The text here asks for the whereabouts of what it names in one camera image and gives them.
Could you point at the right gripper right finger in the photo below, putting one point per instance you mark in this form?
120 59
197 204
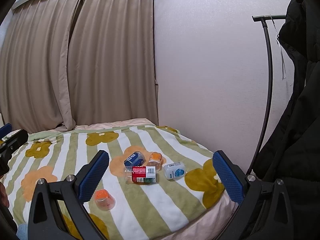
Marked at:
263 211

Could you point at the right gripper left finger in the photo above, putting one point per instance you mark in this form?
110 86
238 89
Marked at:
45 218

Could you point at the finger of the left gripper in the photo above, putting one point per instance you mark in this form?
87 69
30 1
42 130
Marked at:
13 143
5 130

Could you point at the orange label plastic cup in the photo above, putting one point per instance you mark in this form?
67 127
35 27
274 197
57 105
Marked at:
104 201

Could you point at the red label plastic cup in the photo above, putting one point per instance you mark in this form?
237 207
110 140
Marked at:
141 174

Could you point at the blue label plastic cup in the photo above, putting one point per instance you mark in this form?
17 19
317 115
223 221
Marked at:
135 159

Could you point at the white blue label cup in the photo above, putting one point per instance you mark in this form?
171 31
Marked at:
174 170

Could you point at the small orange label cup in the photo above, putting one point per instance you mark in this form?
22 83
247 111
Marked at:
155 160

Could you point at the person hand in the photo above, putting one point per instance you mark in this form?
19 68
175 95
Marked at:
4 196

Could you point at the light blue fluffy cloth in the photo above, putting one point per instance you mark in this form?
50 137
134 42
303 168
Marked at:
22 231

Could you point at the black hanging jacket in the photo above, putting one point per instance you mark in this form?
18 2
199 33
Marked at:
292 151

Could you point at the green striped flower blanket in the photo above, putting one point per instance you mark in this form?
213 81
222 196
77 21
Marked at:
30 163

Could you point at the beige curtain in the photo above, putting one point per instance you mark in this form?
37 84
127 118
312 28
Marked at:
66 63

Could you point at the black clothes rack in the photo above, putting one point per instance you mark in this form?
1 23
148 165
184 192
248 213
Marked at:
262 19

